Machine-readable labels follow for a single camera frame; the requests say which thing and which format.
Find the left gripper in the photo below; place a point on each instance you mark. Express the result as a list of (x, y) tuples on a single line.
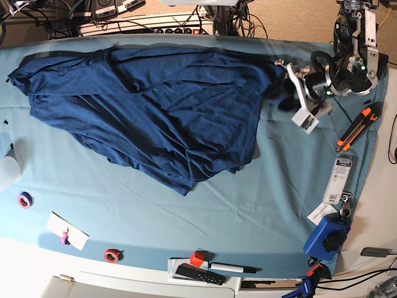
[(316, 84)]

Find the dark blue t-shirt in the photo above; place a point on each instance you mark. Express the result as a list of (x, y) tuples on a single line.
[(180, 115)]

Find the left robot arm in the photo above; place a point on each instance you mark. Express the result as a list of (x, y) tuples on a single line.
[(355, 66)]

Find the black zip tie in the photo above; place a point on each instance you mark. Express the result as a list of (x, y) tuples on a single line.
[(343, 110)]

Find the orange black utility knife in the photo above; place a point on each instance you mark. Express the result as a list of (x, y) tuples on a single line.
[(362, 122)]

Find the clear blister retail package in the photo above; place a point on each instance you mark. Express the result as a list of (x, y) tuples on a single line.
[(338, 178)]

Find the white power strip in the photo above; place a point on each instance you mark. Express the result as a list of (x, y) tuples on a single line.
[(176, 23)]

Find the white label card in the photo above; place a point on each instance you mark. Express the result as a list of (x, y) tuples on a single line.
[(323, 209)]

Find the blue box with knob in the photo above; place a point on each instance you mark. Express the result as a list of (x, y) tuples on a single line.
[(328, 237)]

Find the black phone device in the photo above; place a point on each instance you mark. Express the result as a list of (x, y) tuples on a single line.
[(375, 252)]

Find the white black marker pen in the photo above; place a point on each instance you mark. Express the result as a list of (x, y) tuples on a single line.
[(233, 268)]

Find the red cube block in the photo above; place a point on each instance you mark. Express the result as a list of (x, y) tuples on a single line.
[(197, 259)]

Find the blue black clamp bottom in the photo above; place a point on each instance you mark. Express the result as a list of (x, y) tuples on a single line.
[(307, 287)]

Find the black remote control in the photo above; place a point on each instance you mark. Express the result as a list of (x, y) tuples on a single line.
[(189, 271)]

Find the red tape roll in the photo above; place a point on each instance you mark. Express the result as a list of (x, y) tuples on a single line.
[(113, 255)]

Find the light blue table cloth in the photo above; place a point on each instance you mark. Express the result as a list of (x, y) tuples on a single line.
[(255, 217)]

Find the white paper card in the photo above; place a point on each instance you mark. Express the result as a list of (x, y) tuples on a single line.
[(76, 237)]

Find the small pink toy figure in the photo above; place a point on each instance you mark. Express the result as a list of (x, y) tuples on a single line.
[(64, 238)]

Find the purple tape roll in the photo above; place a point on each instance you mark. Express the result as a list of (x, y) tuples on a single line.
[(25, 200)]

